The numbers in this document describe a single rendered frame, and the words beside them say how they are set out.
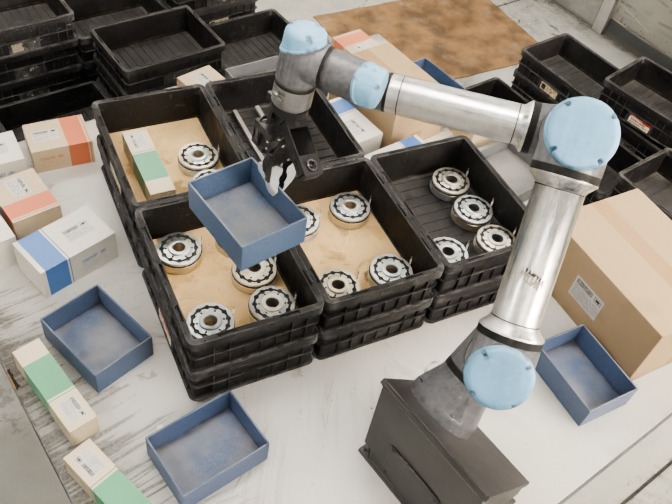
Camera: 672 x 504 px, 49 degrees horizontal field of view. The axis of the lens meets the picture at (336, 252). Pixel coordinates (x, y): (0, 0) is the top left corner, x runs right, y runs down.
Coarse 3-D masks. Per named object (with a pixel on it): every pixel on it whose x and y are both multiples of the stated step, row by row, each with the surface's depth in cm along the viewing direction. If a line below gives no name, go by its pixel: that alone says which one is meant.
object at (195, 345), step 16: (144, 208) 168; (160, 208) 169; (144, 224) 164; (144, 240) 163; (160, 272) 156; (304, 272) 163; (176, 304) 151; (320, 304) 156; (176, 320) 150; (272, 320) 152; (288, 320) 153; (208, 336) 147; (224, 336) 148; (240, 336) 150
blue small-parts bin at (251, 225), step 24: (240, 168) 153; (192, 192) 146; (216, 192) 153; (240, 192) 155; (264, 192) 154; (216, 216) 141; (240, 216) 151; (264, 216) 151; (288, 216) 150; (216, 240) 146; (240, 240) 146; (264, 240) 140; (288, 240) 145; (240, 264) 141
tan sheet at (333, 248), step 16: (352, 192) 194; (320, 208) 189; (320, 224) 185; (368, 224) 187; (320, 240) 182; (336, 240) 182; (352, 240) 183; (368, 240) 184; (384, 240) 184; (320, 256) 178; (336, 256) 179; (352, 256) 179; (368, 256) 180; (400, 256) 181; (320, 272) 175; (352, 272) 176
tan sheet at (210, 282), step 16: (208, 240) 177; (208, 256) 174; (224, 256) 174; (192, 272) 170; (208, 272) 171; (224, 272) 171; (176, 288) 166; (192, 288) 167; (208, 288) 168; (224, 288) 168; (192, 304) 164; (224, 304) 165; (240, 304) 166; (240, 320) 163
